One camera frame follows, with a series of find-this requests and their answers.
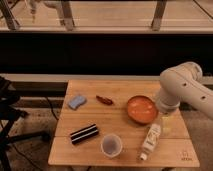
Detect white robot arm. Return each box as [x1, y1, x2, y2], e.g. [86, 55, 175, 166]
[155, 62, 213, 120]

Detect white squeeze bottle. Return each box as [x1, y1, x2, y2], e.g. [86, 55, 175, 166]
[140, 123, 161, 160]

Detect orange bowl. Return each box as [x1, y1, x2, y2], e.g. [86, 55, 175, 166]
[127, 95, 158, 124]

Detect clear plastic cup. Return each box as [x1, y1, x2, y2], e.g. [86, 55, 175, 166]
[100, 134, 123, 158]

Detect red chili pepper toy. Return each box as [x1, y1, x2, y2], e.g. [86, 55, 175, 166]
[96, 95, 114, 105]

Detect blue sponge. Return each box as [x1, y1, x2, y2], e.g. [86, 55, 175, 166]
[68, 95, 87, 110]

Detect black stand at left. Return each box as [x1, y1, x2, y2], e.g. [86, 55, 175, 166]
[0, 76, 50, 171]

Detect black floor cable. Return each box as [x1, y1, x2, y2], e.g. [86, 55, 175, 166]
[44, 96, 60, 121]

